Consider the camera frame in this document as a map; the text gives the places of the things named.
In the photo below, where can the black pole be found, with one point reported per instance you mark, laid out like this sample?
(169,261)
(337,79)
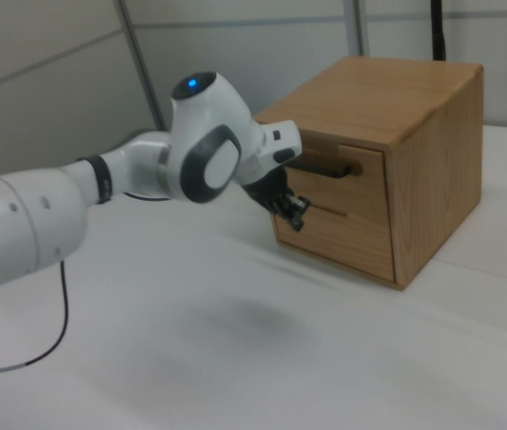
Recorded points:
(438,40)

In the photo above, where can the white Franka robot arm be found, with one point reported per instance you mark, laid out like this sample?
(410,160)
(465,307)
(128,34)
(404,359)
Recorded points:
(204,121)

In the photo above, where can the grey partition post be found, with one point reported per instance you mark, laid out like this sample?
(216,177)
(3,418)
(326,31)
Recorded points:
(358,27)
(143,67)

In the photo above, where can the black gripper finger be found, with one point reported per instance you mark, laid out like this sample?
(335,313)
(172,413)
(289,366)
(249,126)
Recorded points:
(299,212)
(279,208)

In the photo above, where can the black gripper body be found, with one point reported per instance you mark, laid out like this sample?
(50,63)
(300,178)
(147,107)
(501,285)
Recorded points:
(267,188)

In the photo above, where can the wooden two-drawer cabinet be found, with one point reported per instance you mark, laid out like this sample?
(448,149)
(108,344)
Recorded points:
(370,98)

